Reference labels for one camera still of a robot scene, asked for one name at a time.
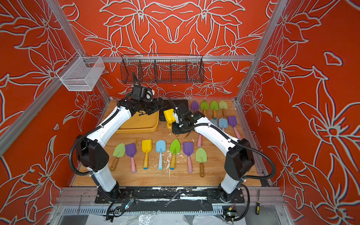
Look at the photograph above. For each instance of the small green shovel wooden handle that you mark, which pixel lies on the small green shovel wooden handle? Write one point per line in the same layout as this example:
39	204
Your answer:
175	148

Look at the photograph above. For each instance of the black plastic tool case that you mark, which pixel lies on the black plastic tool case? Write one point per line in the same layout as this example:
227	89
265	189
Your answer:
182	103

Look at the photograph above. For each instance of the black wire wall basket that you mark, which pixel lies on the black wire wall basket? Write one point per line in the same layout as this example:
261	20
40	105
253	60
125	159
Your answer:
163	69

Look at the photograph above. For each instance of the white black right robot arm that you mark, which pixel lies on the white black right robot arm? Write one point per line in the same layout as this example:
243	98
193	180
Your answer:
239	154

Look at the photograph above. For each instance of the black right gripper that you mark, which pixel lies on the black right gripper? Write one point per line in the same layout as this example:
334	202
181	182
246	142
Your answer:
177	129

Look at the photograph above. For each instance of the purple square shovel pink handle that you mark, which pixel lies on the purple square shovel pink handle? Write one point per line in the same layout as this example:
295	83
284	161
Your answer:
232	121

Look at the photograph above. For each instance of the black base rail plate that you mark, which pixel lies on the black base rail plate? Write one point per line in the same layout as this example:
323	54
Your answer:
208	194

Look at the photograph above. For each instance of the pink handled tool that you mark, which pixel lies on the pink handled tool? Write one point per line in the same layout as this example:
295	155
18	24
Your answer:
199	142

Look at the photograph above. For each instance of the yellow shovel yellow handle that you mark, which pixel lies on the yellow shovel yellow handle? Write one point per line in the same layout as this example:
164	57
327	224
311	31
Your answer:
146	148

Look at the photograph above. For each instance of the wrench on base rail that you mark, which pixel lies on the wrench on base rail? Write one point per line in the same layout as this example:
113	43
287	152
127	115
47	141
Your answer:
173	198

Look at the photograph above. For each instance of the blue shovel white handle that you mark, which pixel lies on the blue shovel white handle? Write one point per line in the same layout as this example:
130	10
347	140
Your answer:
160	148

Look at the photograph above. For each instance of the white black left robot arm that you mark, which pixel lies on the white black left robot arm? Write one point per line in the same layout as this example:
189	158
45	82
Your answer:
87	155

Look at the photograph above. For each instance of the purple shovel blade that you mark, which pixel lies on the purple shovel blade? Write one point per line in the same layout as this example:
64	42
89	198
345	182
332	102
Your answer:
130	152

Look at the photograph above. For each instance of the clear mesh wall basket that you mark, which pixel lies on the clear mesh wall basket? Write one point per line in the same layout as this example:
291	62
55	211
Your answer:
81	74

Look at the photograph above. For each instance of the yellow storage box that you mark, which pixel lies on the yellow storage box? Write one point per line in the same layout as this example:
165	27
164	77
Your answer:
140	124

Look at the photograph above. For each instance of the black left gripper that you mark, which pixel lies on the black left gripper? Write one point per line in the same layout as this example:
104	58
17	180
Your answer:
156	107

